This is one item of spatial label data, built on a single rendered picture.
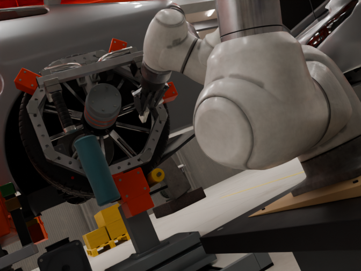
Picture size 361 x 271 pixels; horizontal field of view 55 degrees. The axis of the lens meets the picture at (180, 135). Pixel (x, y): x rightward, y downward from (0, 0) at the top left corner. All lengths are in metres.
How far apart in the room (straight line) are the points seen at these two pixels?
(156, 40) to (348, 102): 0.47
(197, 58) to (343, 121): 0.40
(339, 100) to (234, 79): 0.24
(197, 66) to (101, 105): 0.56
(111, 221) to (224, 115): 5.85
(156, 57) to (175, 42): 0.07
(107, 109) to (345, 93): 0.90
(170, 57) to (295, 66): 0.44
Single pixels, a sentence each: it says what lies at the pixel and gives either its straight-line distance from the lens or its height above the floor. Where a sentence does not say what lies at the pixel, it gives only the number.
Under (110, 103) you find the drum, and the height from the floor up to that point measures 0.82.
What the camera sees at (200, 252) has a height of 0.15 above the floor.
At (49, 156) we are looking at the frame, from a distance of 1.44.
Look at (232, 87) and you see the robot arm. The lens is 0.49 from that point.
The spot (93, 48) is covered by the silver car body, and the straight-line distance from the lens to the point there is 2.19.
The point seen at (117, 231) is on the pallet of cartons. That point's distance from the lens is 6.29.
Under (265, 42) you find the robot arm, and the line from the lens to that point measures 0.53.
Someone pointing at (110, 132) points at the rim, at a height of 0.78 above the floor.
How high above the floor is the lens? 0.41
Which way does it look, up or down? 8 degrees up
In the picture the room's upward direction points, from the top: 24 degrees counter-clockwise
